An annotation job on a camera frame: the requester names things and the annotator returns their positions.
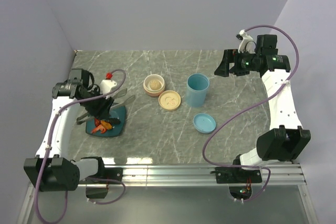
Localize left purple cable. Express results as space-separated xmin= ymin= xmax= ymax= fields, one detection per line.
xmin=33 ymin=69 xmax=127 ymax=222

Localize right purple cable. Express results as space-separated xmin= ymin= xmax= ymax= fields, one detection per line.
xmin=202 ymin=24 xmax=300 ymax=204

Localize beige round lid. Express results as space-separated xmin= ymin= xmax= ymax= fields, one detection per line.
xmin=159 ymin=90 xmax=181 ymax=111

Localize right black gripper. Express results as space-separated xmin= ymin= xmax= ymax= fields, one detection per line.
xmin=214 ymin=49 xmax=260 ymax=77

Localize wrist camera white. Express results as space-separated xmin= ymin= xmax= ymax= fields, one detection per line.
xmin=236 ymin=30 xmax=256 ymax=54
xmin=99 ymin=72 xmax=118 ymax=94

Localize red shrimp piece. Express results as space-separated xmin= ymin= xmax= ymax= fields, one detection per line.
xmin=91 ymin=124 xmax=107 ymax=134

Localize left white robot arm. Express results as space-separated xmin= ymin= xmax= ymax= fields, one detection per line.
xmin=24 ymin=69 xmax=118 ymax=192

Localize purple cable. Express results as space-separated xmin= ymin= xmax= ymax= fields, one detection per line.
xmin=33 ymin=69 xmax=127 ymax=222
xmin=202 ymin=24 xmax=300 ymax=204

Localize blue tall cup container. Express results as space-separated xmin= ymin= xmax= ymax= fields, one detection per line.
xmin=185 ymin=73 xmax=210 ymax=108

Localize aluminium mounting rail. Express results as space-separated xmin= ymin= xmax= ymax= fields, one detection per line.
xmin=15 ymin=50 xmax=320 ymax=224

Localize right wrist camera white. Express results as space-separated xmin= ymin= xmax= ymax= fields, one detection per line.
xmin=236 ymin=30 xmax=256 ymax=54

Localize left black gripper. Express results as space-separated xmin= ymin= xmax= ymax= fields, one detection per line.
xmin=82 ymin=86 xmax=114 ymax=120

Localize dark seaweed sushi roll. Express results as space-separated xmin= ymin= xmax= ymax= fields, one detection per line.
xmin=105 ymin=118 xmax=121 ymax=125

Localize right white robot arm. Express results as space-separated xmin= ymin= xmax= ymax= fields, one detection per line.
xmin=215 ymin=30 xmax=311 ymax=182

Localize pink white bowl container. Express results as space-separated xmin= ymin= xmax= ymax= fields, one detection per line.
xmin=143 ymin=74 xmax=165 ymax=97

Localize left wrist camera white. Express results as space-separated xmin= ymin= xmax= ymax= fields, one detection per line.
xmin=99 ymin=72 xmax=118 ymax=94

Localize blue round lid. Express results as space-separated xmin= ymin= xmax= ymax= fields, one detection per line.
xmin=193 ymin=113 xmax=216 ymax=134

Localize teal square plate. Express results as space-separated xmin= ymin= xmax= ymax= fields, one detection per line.
xmin=86 ymin=106 xmax=127 ymax=138

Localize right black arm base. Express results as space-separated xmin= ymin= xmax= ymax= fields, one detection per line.
xmin=211 ymin=167 xmax=262 ymax=201

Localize orange fried food piece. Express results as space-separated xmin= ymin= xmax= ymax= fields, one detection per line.
xmin=100 ymin=120 xmax=113 ymax=130

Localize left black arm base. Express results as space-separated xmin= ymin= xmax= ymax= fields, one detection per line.
xmin=86 ymin=167 xmax=123 ymax=200

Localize metal serving tongs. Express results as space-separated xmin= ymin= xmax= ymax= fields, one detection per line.
xmin=76 ymin=88 xmax=136 ymax=125

